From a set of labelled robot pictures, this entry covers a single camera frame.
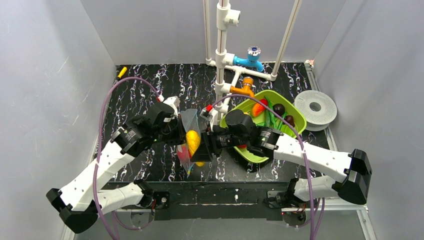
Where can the yellow screwdriver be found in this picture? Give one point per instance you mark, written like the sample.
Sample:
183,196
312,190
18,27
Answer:
122,72

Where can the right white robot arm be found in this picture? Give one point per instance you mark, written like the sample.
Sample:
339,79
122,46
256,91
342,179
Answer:
345,175

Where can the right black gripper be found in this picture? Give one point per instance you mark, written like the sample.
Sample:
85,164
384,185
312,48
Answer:
209,142

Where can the orange faucet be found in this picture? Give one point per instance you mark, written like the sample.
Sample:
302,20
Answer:
246,88

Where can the green toy bean pod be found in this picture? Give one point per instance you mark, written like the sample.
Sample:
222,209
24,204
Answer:
270,120

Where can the clear zip top bag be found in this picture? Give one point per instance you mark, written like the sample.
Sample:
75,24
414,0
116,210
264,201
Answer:
189,121

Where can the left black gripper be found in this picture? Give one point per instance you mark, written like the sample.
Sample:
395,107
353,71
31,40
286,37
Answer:
180,129

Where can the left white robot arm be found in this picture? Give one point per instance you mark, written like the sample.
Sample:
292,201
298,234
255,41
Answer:
81,202

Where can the dark brown toy fruit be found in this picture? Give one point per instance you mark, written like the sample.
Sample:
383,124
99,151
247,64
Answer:
290,120

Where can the blue faucet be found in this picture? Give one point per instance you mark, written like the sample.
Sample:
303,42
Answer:
252,60

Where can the orange red toy fruit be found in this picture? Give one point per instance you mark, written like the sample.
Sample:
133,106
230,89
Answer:
258,109

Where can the white filament spool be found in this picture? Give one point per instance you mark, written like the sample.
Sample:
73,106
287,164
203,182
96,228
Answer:
318,109

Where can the dark purple toy plum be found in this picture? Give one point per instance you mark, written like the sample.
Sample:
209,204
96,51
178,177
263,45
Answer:
279,109

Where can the yellow orange toy mango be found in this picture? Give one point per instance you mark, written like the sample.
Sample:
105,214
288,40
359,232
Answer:
193,141

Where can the red toy strawberry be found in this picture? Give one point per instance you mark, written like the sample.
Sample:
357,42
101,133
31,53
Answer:
183,155

